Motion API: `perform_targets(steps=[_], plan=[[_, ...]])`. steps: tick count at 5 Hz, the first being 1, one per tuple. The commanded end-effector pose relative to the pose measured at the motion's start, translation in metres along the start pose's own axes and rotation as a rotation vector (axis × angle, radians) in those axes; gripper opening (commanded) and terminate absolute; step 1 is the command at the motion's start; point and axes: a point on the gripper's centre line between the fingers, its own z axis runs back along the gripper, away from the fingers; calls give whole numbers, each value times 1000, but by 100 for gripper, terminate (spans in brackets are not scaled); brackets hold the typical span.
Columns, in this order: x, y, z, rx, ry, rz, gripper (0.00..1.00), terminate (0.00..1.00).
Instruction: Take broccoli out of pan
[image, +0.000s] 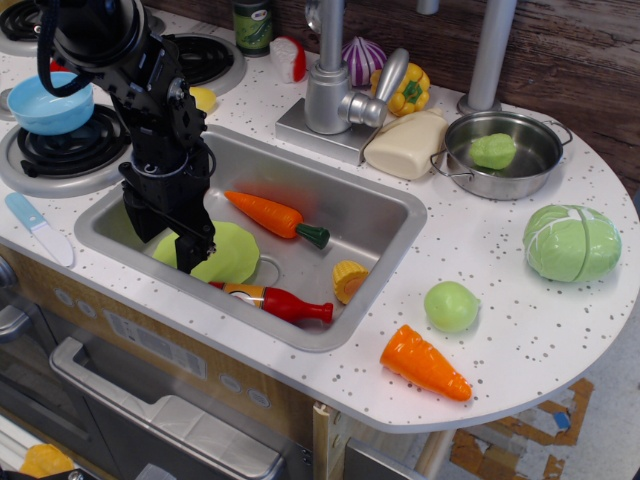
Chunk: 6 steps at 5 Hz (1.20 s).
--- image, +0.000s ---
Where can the green toy broccoli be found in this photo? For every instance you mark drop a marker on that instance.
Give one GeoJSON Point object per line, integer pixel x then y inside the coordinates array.
{"type": "Point", "coordinates": [495, 151]}

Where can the yellow toy bell pepper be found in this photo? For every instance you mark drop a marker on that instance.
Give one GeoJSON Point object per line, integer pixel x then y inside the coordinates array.
{"type": "Point", "coordinates": [412, 94]}

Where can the back left stove burner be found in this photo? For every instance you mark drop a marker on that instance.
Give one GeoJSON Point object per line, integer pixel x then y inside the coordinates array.
{"type": "Point", "coordinates": [20, 28]}

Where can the orange toy carrot half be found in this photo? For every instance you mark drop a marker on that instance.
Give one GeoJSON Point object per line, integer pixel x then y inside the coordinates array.
{"type": "Point", "coordinates": [416, 360]}

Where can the silver oven door handle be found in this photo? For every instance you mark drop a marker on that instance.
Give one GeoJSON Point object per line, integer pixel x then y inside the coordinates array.
{"type": "Point", "coordinates": [171, 435]}

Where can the light green toy pear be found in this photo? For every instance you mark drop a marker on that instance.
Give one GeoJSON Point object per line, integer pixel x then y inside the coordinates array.
{"type": "Point", "coordinates": [451, 307]}

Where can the yellow toy corn piece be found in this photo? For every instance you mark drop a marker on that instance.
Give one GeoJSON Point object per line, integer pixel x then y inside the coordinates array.
{"type": "Point", "coordinates": [347, 277]}

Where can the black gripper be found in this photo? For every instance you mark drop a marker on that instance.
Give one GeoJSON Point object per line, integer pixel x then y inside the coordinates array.
{"type": "Point", "coordinates": [172, 197]}

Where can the stove burner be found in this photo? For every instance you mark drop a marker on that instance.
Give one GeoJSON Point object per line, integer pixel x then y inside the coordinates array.
{"type": "Point", "coordinates": [74, 164]}
{"type": "Point", "coordinates": [20, 28]}
{"type": "Point", "coordinates": [209, 61]}

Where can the light green toy plate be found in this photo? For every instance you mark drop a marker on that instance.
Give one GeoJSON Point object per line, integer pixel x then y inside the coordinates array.
{"type": "Point", "coordinates": [235, 259]}

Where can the green toy can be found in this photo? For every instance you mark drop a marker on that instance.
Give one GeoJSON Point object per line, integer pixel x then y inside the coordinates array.
{"type": "Point", "coordinates": [252, 21]}

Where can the stainless steel sink basin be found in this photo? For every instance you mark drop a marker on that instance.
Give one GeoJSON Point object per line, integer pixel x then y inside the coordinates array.
{"type": "Point", "coordinates": [369, 223]}

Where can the light blue toy bowl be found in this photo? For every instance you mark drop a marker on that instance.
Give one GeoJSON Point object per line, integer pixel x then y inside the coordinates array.
{"type": "Point", "coordinates": [39, 112]}

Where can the orange toy carrot with stem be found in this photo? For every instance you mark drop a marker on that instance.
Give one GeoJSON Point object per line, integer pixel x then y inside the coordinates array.
{"type": "Point", "coordinates": [279, 219]}

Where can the red toy ketchup bottle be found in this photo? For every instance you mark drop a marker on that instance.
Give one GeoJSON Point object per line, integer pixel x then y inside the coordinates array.
{"type": "Point", "coordinates": [278, 302]}

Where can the silver toy faucet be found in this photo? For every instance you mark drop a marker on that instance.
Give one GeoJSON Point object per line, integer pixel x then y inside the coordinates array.
{"type": "Point", "coordinates": [334, 119]}

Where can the stainless steel pan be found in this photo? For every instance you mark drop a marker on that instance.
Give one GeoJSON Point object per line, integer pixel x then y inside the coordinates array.
{"type": "Point", "coordinates": [539, 152]}

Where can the yellow toy on floor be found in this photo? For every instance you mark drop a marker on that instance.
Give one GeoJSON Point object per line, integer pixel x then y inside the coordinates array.
{"type": "Point", "coordinates": [44, 460]}

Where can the yellow toy squash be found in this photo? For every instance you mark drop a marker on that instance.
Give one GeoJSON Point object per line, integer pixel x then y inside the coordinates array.
{"type": "Point", "coordinates": [205, 99]}

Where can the front left stove burner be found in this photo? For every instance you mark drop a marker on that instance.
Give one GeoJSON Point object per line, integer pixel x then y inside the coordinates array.
{"type": "Point", "coordinates": [74, 164]}

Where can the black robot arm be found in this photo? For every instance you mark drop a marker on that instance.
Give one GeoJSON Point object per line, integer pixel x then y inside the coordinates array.
{"type": "Point", "coordinates": [111, 45]}

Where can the back right stove burner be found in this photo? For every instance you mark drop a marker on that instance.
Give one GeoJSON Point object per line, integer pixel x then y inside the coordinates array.
{"type": "Point", "coordinates": [209, 61]}

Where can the cream toy mayonnaise bottle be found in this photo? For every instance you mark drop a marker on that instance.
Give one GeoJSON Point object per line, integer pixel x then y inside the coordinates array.
{"type": "Point", "coordinates": [403, 147]}

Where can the green toy cabbage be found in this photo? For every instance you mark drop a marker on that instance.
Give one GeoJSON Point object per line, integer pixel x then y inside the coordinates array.
{"type": "Point", "coordinates": [571, 243]}

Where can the purple toy onion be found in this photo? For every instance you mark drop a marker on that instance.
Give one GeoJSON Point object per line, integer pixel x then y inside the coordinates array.
{"type": "Point", "coordinates": [362, 57]}

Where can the blue white toy knife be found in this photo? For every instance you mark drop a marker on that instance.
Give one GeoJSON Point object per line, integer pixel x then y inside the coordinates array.
{"type": "Point", "coordinates": [56, 244]}

